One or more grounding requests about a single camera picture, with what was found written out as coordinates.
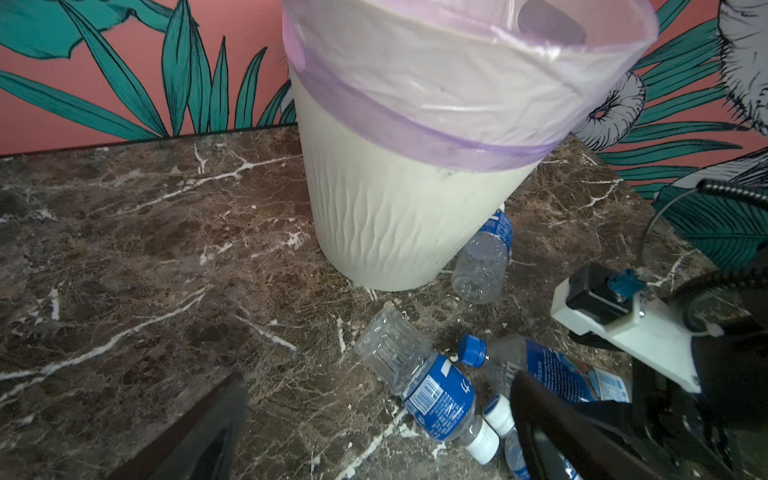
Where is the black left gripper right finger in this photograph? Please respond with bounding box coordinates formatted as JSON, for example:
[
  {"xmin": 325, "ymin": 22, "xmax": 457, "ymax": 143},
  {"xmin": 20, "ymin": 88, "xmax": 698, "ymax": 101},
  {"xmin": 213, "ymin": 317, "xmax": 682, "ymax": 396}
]
[{"xmin": 511, "ymin": 372, "xmax": 659, "ymax": 479}]

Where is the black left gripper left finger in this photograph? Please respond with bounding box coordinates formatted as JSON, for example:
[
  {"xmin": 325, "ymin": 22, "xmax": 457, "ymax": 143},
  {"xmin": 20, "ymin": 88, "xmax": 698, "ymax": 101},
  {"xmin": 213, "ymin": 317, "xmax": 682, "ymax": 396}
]
[{"xmin": 109, "ymin": 372, "xmax": 247, "ymax": 479}]

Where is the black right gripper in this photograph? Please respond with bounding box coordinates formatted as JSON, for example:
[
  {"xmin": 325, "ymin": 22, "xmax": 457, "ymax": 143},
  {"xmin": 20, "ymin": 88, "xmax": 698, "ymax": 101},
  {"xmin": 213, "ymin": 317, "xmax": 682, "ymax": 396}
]
[{"xmin": 571, "ymin": 315, "xmax": 767, "ymax": 479}]

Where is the blue cap crushed bottle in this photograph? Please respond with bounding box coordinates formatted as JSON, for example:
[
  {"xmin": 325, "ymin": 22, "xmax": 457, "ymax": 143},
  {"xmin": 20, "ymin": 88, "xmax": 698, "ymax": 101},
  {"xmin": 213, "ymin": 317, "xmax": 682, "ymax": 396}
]
[{"xmin": 458, "ymin": 334, "xmax": 631, "ymax": 403}]

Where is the blue label white cap bottle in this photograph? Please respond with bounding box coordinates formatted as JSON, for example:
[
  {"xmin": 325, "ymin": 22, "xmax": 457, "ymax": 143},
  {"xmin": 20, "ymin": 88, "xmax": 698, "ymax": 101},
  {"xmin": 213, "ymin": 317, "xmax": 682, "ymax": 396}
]
[{"xmin": 354, "ymin": 302, "xmax": 500, "ymax": 465}]

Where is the blue label bottle by bin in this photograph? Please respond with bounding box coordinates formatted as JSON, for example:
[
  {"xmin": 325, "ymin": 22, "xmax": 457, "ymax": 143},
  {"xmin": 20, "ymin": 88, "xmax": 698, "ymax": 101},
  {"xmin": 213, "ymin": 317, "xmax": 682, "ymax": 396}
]
[{"xmin": 451, "ymin": 206, "xmax": 514, "ymax": 305}]

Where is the white ribbed trash bin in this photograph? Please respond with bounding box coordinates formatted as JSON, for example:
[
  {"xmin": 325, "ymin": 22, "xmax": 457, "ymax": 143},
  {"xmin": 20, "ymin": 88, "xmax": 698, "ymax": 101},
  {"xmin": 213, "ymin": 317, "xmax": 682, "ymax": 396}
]
[{"xmin": 291, "ymin": 75, "xmax": 535, "ymax": 292}]

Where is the purple plastic bin liner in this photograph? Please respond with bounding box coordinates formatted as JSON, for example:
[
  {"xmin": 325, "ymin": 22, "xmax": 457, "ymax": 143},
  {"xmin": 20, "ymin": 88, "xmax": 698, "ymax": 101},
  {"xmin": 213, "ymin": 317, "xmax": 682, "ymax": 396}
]
[{"xmin": 282, "ymin": 1, "xmax": 659, "ymax": 172}]

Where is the front blue label bottle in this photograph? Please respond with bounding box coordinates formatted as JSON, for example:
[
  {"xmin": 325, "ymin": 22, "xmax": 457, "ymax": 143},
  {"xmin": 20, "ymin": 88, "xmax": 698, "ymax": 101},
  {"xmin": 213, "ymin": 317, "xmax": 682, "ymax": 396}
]
[{"xmin": 483, "ymin": 394, "xmax": 531, "ymax": 480}]

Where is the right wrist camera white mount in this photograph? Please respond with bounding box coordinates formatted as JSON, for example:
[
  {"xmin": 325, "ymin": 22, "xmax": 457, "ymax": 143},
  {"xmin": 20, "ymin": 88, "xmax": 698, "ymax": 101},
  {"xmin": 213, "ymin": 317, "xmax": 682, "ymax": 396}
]
[{"xmin": 551, "ymin": 262, "xmax": 723, "ymax": 394}]

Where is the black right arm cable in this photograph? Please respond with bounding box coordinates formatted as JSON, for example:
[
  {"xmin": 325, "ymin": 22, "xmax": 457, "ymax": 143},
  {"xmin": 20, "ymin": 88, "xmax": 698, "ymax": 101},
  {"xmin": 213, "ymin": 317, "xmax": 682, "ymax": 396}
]
[{"xmin": 635, "ymin": 178, "xmax": 768, "ymax": 313}]

